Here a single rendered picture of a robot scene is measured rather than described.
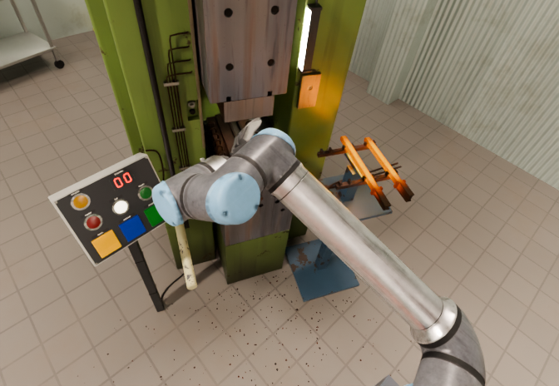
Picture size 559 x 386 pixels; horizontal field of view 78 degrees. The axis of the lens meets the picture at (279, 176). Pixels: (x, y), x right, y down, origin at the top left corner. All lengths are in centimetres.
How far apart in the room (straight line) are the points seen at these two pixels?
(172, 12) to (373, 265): 98
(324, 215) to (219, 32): 71
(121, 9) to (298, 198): 85
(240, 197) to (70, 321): 197
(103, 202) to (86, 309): 121
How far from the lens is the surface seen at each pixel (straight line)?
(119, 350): 231
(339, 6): 147
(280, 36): 124
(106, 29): 177
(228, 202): 57
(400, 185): 161
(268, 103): 137
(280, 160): 66
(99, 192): 134
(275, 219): 186
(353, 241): 70
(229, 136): 173
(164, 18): 128
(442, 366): 80
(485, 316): 274
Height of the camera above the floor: 212
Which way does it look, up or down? 47 degrees down
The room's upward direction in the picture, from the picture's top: 7 degrees clockwise
